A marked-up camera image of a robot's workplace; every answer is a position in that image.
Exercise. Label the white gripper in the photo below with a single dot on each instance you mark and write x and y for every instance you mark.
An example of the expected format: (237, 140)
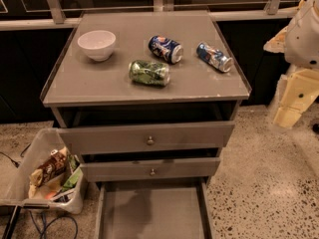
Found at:
(303, 39)

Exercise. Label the green soda can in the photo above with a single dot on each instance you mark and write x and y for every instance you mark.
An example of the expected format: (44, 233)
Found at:
(149, 73)

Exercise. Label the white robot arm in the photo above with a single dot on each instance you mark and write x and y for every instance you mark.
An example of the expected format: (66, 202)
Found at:
(299, 42)

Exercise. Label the light blue soda can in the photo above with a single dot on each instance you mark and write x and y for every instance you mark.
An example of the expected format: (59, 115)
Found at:
(214, 57)

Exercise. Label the top grey drawer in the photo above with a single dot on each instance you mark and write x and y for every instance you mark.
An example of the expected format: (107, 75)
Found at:
(147, 137)

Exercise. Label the grey drawer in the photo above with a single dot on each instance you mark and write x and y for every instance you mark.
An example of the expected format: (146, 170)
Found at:
(156, 209)
(150, 169)
(147, 137)

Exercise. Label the dark blue soda can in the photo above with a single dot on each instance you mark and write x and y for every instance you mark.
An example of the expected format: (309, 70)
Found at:
(168, 49)

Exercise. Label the grey drawer cabinet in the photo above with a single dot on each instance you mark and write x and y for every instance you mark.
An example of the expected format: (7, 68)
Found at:
(84, 93)

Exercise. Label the middle grey drawer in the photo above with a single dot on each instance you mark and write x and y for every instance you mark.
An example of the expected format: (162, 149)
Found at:
(150, 169)

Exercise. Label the bottom grey drawer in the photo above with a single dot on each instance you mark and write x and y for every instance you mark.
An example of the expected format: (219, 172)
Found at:
(156, 209)

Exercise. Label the metal window railing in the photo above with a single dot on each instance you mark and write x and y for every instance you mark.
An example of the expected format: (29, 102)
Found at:
(54, 14)

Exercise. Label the white ceramic bowl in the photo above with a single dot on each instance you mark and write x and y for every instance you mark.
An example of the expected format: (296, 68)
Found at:
(98, 45)

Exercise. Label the green snack packet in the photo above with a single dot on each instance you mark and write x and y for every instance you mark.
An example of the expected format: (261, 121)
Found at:
(76, 172)

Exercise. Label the brown snack bag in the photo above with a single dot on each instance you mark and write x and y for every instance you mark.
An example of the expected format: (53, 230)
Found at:
(51, 168)

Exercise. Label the clear plastic bin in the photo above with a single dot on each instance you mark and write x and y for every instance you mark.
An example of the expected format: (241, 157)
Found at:
(19, 191)

